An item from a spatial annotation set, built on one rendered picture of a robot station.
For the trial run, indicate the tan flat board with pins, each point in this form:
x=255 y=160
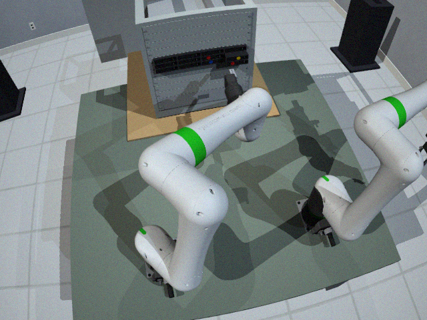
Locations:
x=141 y=119

